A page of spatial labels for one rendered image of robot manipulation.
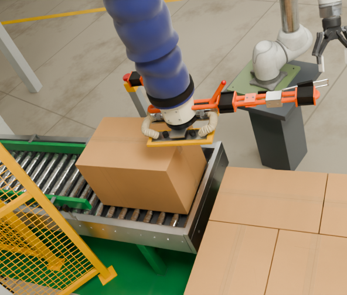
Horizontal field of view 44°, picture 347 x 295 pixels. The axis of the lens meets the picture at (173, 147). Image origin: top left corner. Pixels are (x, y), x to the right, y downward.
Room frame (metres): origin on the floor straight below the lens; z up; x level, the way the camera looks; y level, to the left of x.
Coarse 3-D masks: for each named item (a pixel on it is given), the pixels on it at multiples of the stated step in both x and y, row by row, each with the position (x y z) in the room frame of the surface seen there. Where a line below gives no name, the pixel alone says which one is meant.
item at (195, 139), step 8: (192, 128) 1.61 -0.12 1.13; (160, 136) 1.65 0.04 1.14; (168, 136) 1.62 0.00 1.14; (192, 136) 1.55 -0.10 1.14; (200, 136) 1.52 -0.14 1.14; (208, 136) 1.51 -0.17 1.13; (152, 144) 1.62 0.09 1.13; (160, 144) 1.60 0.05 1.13; (168, 144) 1.58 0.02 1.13; (176, 144) 1.56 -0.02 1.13; (184, 144) 1.54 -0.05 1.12; (192, 144) 1.51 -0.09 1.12; (200, 144) 1.49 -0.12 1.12; (208, 144) 1.48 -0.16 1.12
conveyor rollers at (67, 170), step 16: (0, 160) 2.91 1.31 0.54; (16, 160) 2.81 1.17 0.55; (32, 160) 2.71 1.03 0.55; (48, 160) 2.67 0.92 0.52; (64, 160) 2.56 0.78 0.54; (208, 160) 1.93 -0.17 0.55; (32, 176) 2.54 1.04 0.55; (64, 176) 2.39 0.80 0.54; (64, 192) 2.23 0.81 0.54; (112, 208) 1.90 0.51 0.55; (128, 208) 1.85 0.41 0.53; (176, 224) 1.58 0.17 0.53
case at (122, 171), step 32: (128, 128) 2.06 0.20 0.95; (160, 128) 1.94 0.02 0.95; (96, 160) 1.91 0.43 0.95; (128, 160) 1.79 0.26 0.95; (160, 160) 1.69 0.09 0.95; (192, 160) 1.80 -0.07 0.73; (96, 192) 1.95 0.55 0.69; (128, 192) 1.80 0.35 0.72; (160, 192) 1.66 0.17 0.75; (192, 192) 1.70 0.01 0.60
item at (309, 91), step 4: (296, 88) 1.41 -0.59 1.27; (300, 88) 1.39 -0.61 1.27; (304, 88) 1.38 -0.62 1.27; (308, 88) 1.37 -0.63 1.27; (312, 88) 1.36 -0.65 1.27; (296, 92) 1.38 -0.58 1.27; (300, 92) 1.37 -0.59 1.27; (304, 92) 1.36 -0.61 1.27; (308, 92) 1.35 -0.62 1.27; (312, 92) 1.34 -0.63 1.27; (296, 96) 1.36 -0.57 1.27; (300, 96) 1.35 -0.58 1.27; (304, 96) 1.34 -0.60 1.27; (308, 96) 1.33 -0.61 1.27; (312, 96) 1.32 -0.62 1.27; (296, 100) 1.35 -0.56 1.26; (300, 100) 1.35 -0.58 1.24; (304, 100) 1.34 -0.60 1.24; (308, 100) 1.33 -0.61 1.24; (312, 100) 1.33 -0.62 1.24; (296, 104) 1.35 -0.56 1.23; (300, 104) 1.35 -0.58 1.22; (304, 104) 1.34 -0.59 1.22; (308, 104) 1.33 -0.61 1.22; (312, 104) 1.32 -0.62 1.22
